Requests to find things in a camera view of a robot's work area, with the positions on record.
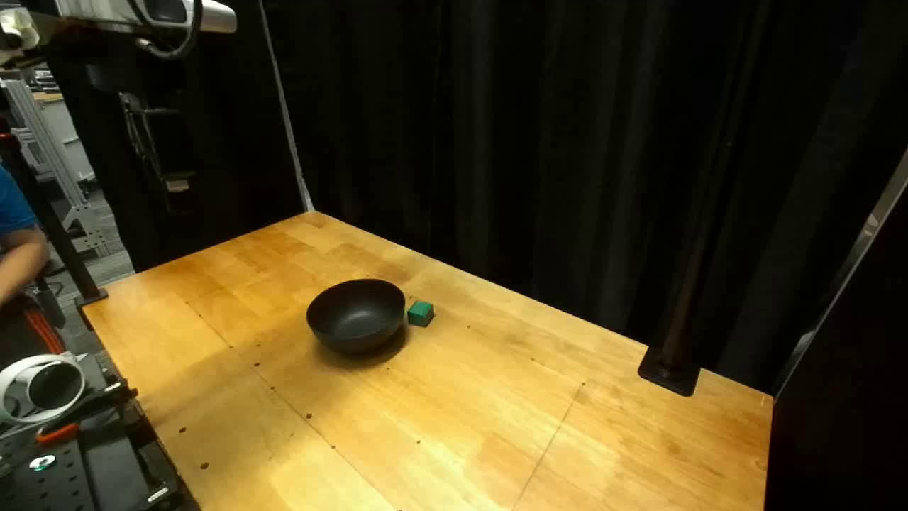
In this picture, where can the green block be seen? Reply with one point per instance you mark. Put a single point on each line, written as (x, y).
(421, 314)

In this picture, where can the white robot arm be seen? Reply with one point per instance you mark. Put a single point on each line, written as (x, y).
(143, 11)

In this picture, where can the person forearm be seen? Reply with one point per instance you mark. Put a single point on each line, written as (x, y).
(17, 260)

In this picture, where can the black bowl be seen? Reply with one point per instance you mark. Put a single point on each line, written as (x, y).
(354, 317)

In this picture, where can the black curtain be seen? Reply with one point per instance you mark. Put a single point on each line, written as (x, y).
(529, 132)

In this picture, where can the white thin pole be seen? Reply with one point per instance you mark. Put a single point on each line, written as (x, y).
(286, 122)

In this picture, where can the black perforated side board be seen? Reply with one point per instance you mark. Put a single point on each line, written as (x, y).
(95, 471)

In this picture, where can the grey metal rack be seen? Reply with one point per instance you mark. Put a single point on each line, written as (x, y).
(44, 152)

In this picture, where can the black side panel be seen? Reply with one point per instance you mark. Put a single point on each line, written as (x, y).
(852, 416)

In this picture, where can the white headset device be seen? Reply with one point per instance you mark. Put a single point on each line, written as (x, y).
(37, 386)

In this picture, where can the blue shirt sleeve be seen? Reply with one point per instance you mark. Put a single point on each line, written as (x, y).
(12, 202)

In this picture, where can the black post with base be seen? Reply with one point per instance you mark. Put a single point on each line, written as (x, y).
(682, 285)

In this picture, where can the silver metal rail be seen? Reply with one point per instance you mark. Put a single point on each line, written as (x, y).
(852, 256)

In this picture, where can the black slanted frame bar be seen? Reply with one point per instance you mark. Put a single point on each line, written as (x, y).
(56, 236)

